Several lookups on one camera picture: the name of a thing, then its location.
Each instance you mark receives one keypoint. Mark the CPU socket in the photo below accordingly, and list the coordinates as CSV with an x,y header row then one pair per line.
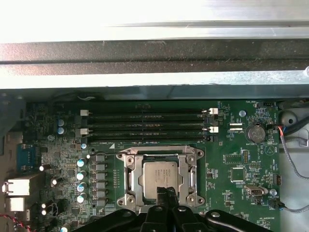
x,y
120,154

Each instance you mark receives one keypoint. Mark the RAM slot black clips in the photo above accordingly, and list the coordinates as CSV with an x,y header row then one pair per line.
x,y
169,138
169,120

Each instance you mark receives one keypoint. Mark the metal locking lever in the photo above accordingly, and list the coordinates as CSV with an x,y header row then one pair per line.
x,y
193,178
103,153

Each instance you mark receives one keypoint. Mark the green motherboard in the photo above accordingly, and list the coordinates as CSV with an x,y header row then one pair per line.
x,y
222,157

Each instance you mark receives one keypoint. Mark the silver CPU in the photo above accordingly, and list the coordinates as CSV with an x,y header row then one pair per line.
x,y
157,174

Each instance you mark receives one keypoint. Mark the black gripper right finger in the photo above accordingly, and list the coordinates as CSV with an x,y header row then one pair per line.
x,y
183,220

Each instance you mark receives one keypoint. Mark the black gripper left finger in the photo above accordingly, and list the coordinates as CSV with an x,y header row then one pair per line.
x,y
154,220

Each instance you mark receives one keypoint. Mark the black PC case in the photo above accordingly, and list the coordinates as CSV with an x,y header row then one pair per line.
x,y
144,55

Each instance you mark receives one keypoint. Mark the RAM slot white clips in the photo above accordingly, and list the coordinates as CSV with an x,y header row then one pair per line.
x,y
169,130
169,113

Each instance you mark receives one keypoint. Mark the round coin battery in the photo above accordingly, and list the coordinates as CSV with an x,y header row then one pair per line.
x,y
257,133

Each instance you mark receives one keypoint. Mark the metal socket cover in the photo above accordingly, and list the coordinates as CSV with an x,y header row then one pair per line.
x,y
138,166

